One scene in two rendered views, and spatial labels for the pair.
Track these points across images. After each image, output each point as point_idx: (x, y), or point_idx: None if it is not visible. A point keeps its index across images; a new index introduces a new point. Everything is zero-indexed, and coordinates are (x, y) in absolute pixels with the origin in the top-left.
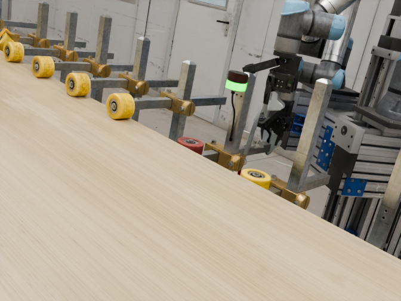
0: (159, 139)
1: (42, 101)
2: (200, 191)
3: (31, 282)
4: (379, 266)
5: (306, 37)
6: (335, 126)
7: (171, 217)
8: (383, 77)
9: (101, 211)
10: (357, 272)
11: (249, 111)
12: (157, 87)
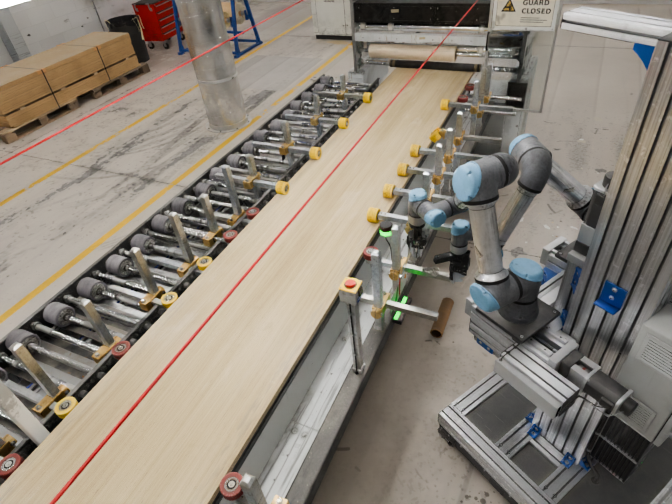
0: (360, 242)
1: (360, 197)
2: (310, 274)
3: (219, 269)
4: (290, 339)
5: (567, 202)
6: None
7: (278, 276)
8: (565, 273)
9: (267, 261)
10: (279, 332)
11: None
12: None
